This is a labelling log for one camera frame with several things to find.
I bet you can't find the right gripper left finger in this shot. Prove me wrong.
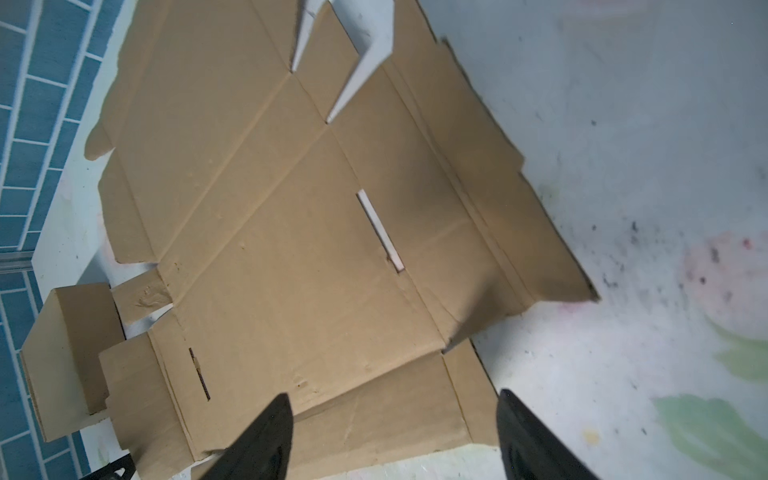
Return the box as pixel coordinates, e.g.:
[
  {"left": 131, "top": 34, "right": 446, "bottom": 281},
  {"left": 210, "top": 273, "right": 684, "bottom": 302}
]
[{"left": 202, "top": 393, "right": 294, "bottom": 480}]

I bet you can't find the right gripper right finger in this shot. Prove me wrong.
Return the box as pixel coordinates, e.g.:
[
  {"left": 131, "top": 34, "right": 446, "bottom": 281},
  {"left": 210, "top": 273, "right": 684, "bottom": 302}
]
[{"left": 496, "top": 389, "right": 598, "bottom": 480}]

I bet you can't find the cardboard stack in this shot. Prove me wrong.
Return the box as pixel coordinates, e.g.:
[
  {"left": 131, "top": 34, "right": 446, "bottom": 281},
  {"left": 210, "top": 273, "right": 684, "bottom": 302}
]
[{"left": 21, "top": 1, "right": 596, "bottom": 479}]

